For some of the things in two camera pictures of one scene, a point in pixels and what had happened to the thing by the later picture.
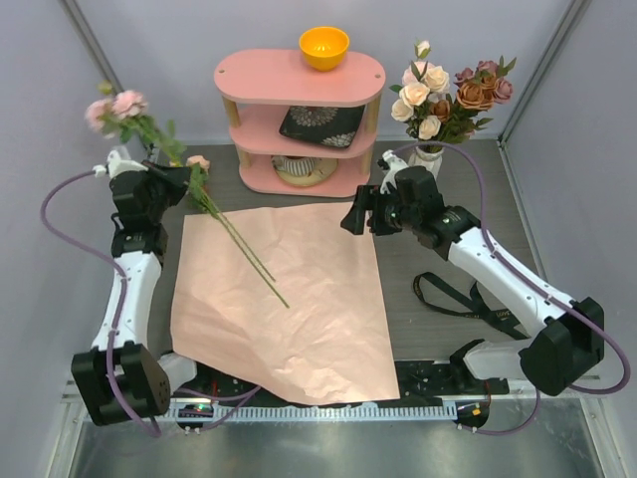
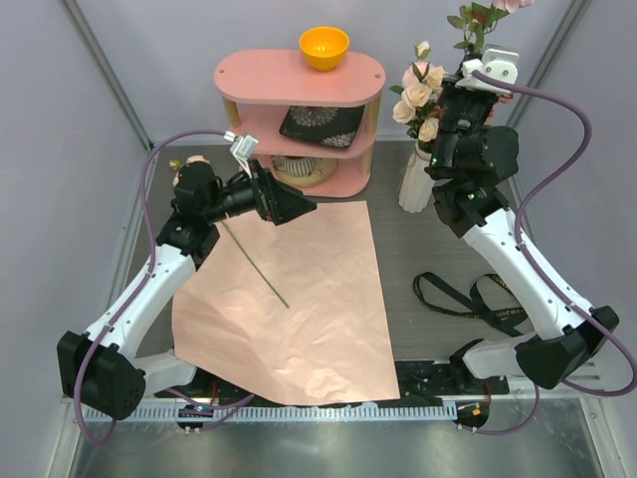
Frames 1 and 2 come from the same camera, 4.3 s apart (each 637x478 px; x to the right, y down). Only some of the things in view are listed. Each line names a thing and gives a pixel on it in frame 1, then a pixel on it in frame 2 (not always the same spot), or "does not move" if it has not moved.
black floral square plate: [335, 125] does not move
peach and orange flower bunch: [423, 102] does not move
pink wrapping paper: [331, 345] does not move
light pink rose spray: [118, 113] to [477, 19]
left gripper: [176, 178] to [276, 201]
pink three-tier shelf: [301, 130] does not move
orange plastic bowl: [324, 48] does not move
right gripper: [368, 198] to [449, 90]
